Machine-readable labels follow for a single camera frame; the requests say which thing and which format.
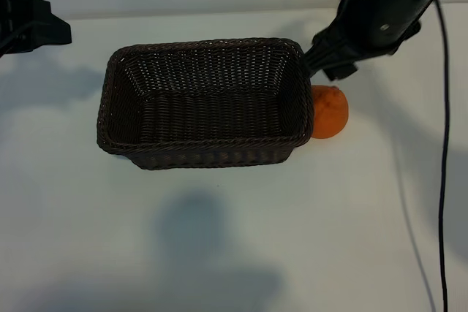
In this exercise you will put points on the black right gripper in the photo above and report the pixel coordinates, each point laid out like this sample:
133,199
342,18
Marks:
376,23

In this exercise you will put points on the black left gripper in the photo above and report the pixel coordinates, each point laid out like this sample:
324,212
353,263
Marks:
9,19

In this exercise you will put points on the orange fruit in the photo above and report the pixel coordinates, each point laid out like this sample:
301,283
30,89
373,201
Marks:
331,111

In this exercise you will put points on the dark brown wicker basket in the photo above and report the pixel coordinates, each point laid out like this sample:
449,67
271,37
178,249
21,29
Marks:
204,122

